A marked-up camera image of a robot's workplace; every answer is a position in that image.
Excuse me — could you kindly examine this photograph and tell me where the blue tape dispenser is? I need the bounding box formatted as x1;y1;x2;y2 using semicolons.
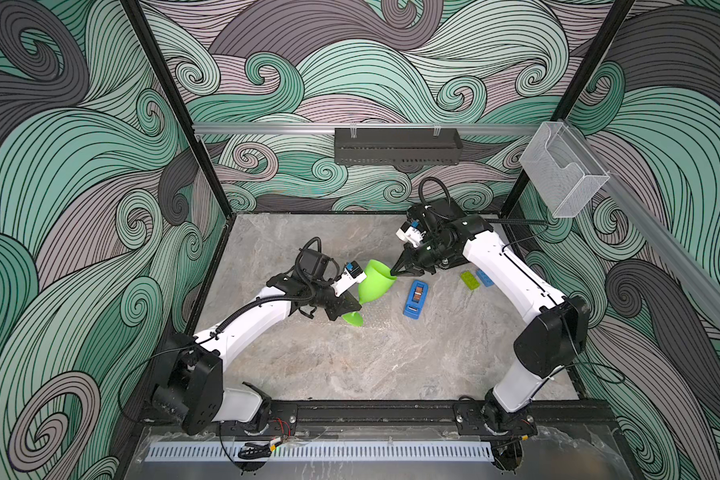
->
403;280;429;320

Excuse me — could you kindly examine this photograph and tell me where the green toy brick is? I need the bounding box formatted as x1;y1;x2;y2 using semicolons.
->
460;271;481;291

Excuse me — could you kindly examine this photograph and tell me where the clear bubble wrap sheet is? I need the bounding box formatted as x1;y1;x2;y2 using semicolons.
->
296;256;397;327

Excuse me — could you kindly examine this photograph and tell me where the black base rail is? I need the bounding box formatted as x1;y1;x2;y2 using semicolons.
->
180;397;614;436

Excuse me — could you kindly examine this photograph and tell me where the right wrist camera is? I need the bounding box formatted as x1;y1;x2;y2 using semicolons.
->
396;220;423;248

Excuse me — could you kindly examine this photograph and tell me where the white slotted cable duct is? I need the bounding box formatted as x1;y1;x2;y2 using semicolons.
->
144;440;494;462

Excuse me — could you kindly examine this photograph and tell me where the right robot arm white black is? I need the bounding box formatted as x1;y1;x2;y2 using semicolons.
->
391;176;590;430

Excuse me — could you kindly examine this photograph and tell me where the blue toy brick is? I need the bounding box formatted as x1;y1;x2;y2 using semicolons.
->
476;269;494;287

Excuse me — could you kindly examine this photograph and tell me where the black wall tray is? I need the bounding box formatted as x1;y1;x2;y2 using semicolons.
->
334;127;464;168

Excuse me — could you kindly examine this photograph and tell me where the aluminium rail back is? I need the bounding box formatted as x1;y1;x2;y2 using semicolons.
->
192;122;540;136

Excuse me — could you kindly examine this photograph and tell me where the aluminium rail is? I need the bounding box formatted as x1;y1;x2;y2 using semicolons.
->
192;122;540;136
580;127;720;330

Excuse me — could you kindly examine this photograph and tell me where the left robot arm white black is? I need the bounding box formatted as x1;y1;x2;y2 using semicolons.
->
150;237;367;435

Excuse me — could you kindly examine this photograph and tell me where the green plastic wine glass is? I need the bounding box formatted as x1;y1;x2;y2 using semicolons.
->
356;260;397;305

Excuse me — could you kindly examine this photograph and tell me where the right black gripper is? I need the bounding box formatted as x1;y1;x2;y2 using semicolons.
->
389;237;454;276

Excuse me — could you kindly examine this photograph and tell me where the clear plastic wall bin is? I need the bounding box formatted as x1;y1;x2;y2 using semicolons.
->
520;121;610;218

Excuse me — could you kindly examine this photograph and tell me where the aluminium rail right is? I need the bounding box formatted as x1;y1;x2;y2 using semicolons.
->
580;127;720;330

